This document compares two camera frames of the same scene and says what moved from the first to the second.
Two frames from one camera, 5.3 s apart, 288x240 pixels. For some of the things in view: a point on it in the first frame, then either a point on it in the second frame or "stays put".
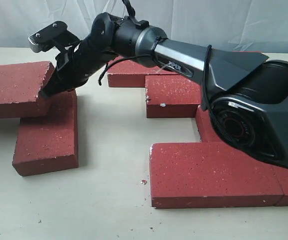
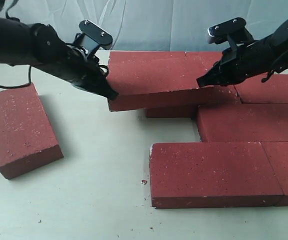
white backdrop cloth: x=257 y=26 stays put
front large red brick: x=185 y=175 stays put
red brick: x=48 y=143 → x=23 y=136
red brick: x=13 y=90 → x=132 y=73
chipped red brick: x=172 y=96 stays put
